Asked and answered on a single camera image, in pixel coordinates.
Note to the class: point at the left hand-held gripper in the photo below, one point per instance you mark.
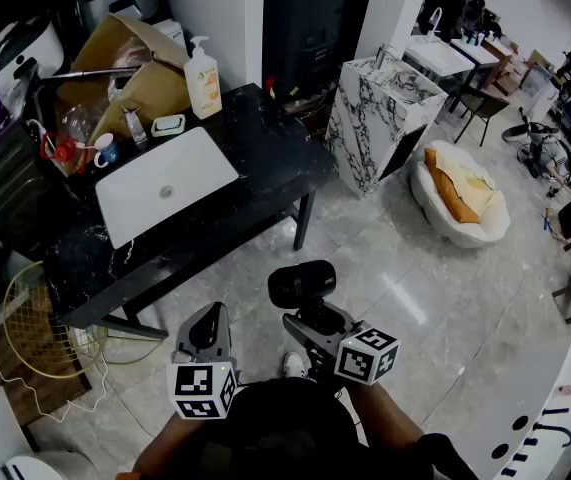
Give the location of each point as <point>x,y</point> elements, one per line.
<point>200,383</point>

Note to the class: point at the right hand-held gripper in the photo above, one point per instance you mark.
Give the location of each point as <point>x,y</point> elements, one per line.
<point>365,355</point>

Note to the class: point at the black cylindrical device with lettering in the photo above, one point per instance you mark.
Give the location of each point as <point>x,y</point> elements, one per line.
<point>302,280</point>

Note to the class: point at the person's right forearm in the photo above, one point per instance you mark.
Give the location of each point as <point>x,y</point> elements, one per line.
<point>385,413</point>

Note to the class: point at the person's left forearm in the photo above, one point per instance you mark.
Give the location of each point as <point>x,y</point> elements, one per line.
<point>165,443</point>

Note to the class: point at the person's white shoe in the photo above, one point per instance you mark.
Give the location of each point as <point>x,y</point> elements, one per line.
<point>293,365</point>

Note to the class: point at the person's black top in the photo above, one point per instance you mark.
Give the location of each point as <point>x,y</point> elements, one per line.
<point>285,428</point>

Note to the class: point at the white rounded device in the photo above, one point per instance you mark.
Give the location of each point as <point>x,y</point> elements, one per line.
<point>50,465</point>

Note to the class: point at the orange cushion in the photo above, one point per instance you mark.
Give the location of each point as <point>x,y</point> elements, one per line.
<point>450,193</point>

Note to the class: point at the white round sofa chair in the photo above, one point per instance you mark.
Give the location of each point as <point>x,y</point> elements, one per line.
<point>485,228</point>

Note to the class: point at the cream cushion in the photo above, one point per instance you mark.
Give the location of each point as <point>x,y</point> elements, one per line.
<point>472,183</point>

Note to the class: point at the blue mug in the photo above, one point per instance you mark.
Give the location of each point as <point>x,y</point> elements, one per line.
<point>107,152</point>

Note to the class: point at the cream soap dish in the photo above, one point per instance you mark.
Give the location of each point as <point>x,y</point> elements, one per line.
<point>168,125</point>

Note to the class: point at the black hook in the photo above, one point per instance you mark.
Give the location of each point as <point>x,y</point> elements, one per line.
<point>562,430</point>

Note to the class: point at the pink toothbrush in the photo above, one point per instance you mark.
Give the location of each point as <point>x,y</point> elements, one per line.
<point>85,145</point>

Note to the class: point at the chrome faucet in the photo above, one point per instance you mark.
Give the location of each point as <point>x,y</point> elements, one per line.
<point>135,125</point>

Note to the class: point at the red plastic holder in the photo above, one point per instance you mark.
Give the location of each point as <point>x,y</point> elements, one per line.
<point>62,153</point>

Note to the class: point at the black chair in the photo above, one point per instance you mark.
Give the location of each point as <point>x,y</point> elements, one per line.
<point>482,103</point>

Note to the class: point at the white soap pump bottle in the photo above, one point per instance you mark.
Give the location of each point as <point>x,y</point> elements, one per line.
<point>204,83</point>

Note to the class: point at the clear plastic bottle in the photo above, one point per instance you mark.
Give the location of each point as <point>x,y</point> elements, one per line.
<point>82,120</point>

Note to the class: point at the white sink table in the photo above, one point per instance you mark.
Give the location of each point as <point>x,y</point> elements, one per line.
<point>440,58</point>

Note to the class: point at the brown cardboard box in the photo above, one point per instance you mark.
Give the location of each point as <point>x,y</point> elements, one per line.
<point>160,88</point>

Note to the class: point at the black cabinet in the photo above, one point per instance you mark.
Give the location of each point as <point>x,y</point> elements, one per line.
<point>310,28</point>

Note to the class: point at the white faucet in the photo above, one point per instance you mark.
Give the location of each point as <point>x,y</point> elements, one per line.
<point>435,18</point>

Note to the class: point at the metal pole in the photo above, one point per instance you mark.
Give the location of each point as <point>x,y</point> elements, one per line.
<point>90,74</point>

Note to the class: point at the white appliance with black lid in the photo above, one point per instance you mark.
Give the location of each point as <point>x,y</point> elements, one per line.
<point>35,48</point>

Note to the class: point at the white marble pedestal sink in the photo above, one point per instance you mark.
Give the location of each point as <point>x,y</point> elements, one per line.
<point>365,118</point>

